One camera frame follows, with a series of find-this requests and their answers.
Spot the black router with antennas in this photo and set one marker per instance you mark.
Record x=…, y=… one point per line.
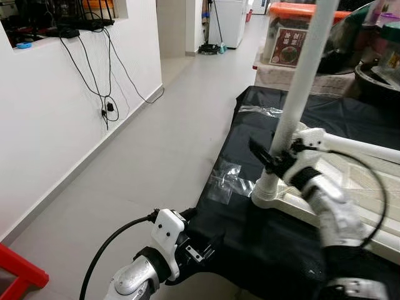
x=87, y=25

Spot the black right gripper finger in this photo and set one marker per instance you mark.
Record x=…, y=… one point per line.
x=265, y=157

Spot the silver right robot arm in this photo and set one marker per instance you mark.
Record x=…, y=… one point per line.
x=337, y=212

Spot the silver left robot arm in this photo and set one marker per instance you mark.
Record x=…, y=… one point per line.
x=134, y=281

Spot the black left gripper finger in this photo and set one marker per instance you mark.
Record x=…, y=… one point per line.
x=203, y=254
x=190, y=214

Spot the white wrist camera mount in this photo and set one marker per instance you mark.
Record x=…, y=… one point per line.
x=309, y=140
x=167, y=231

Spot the white plastic table top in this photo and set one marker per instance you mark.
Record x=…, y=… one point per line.
x=350, y=175

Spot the white plastic table leg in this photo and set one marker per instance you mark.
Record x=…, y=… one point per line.
x=306, y=75
x=362, y=149

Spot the crumpled clear tape patch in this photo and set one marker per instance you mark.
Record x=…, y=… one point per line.
x=228, y=181

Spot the black power adapter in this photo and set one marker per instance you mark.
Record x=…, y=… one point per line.
x=109, y=107

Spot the black floor mop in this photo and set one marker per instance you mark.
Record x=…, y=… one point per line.
x=212, y=49

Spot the green round lid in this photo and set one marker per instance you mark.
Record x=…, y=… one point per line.
x=391, y=31

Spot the black tablecloth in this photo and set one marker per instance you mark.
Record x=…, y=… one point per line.
x=250, y=250

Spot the clear tape strip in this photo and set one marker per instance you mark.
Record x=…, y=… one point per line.
x=259, y=110

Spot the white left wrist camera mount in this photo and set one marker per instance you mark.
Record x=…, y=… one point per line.
x=167, y=231

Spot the white refrigerator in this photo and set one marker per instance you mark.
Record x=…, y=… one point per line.
x=231, y=22

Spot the black wok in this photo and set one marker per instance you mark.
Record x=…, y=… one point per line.
x=375, y=87

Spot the blue small object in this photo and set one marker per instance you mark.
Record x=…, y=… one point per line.
x=24, y=45

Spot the orange lidded storage box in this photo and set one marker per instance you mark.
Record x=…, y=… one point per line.
x=287, y=47

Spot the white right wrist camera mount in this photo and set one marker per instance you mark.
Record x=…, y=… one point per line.
x=309, y=140

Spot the red plastic stool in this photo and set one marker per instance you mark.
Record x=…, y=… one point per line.
x=19, y=275

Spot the clear plastic storage box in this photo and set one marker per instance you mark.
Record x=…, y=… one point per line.
x=389, y=59

